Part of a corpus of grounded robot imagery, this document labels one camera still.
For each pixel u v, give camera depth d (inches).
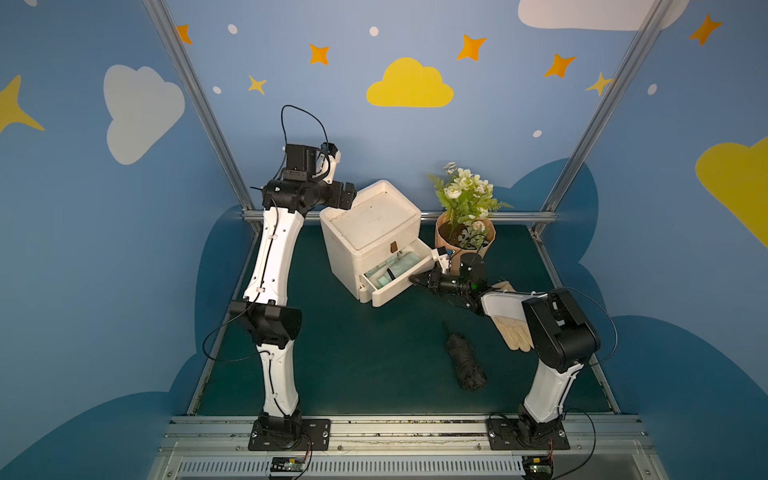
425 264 36.6
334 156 27.6
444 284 32.9
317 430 29.6
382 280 36.5
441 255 34.8
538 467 28.7
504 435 29.0
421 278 35.1
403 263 37.8
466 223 38.7
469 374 31.1
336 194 27.7
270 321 20.2
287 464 28.3
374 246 33.1
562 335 20.1
